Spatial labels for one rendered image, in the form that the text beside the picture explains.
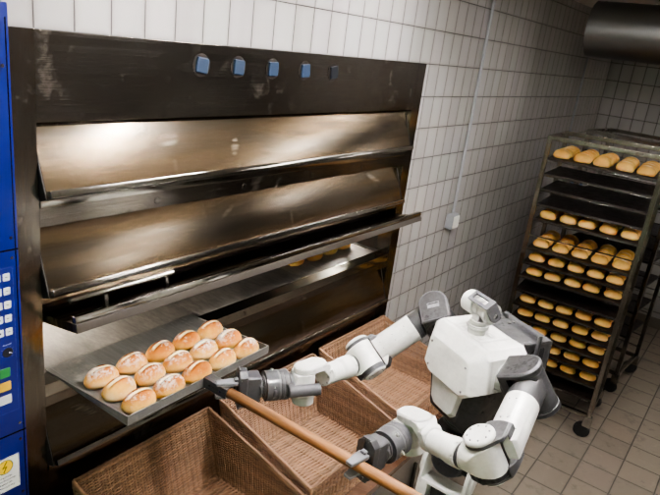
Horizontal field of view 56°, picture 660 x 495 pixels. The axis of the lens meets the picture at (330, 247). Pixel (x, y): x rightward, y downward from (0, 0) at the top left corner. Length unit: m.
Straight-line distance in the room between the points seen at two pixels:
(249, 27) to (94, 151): 0.64
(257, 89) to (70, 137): 0.66
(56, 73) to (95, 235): 0.44
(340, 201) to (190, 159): 0.87
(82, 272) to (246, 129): 0.72
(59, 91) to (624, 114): 5.25
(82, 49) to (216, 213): 0.70
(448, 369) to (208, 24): 1.21
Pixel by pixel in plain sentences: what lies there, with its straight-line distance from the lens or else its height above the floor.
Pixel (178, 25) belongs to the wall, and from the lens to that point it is 1.84.
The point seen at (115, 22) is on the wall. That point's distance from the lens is 1.71.
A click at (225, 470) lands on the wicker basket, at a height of 0.63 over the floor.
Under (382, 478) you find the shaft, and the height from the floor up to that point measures 1.19.
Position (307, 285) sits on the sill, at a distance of 2.58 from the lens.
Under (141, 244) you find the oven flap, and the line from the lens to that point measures 1.88.
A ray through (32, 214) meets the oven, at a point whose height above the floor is 1.67.
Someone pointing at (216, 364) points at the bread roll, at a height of 1.21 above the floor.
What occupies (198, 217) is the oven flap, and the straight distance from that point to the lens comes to 2.02.
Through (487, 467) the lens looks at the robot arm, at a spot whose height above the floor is 1.27.
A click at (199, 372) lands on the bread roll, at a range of 1.84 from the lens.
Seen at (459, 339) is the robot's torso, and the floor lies 1.39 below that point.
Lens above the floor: 2.16
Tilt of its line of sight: 19 degrees down
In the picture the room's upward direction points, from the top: 7 degrees clockwise
